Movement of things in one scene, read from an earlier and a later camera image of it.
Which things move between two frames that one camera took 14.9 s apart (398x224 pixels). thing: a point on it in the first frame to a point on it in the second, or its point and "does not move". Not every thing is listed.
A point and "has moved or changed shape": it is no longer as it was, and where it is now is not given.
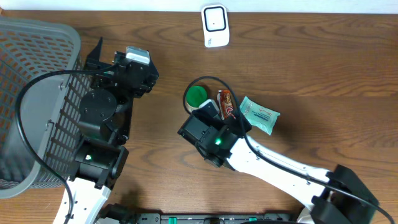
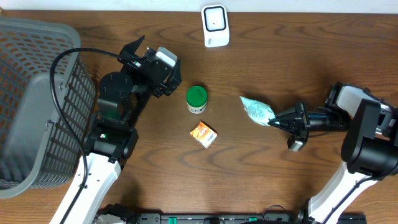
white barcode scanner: x=216 y=25 does not move
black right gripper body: x=244 y=125 to x=303 y=120
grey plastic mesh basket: x=50 y=107 does not move
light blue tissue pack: x=259 y=116 has moved or changed shape
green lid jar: x=194 y=96 does not move
